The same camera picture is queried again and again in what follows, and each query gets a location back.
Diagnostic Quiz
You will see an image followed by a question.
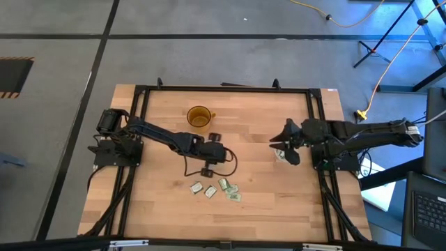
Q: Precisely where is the floor hatch with hazard stripes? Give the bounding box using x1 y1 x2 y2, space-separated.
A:
0 56 35 100

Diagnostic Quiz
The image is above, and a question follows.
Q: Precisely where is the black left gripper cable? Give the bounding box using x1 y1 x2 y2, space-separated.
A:
183 148 239 178

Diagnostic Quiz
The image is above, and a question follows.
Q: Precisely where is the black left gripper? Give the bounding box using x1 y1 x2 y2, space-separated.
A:
189 132 227 178

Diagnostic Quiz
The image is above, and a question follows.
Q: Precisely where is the black keyboard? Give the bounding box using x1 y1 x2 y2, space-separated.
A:
413 190 446 241

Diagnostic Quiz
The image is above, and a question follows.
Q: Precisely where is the yellow cord with black ball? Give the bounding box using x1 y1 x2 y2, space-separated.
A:
289 0 386 29

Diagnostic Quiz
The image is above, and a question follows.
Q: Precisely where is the white cable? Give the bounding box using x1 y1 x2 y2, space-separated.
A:
416 109 446 126

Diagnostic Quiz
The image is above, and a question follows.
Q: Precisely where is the yellow extension cord with plug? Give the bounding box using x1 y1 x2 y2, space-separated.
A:
354 0 446 122

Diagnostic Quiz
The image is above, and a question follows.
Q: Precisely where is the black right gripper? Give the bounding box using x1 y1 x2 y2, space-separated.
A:
269 118 332 167

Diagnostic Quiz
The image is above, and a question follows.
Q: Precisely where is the black diagonal bar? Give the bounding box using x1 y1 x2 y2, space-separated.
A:
358 155 425 192

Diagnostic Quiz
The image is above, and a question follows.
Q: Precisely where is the black tripod stand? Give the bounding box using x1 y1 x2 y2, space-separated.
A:
353 0 417 69

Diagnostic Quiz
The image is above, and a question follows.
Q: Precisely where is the black aluminium frame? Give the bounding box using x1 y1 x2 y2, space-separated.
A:
0 77 446 251

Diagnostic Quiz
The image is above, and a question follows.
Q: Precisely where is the white box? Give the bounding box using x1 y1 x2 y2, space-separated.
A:
360 156 397 213

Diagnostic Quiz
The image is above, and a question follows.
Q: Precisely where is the clear plastic bag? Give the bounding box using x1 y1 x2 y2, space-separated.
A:
274 144 292 164

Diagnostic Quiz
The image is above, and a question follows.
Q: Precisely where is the silver metal bracket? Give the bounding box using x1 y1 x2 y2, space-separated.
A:
108 239 150 249
302 243 344 251

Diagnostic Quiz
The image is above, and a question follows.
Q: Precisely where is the yellow mug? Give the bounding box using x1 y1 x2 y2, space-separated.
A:
186 105 217 133

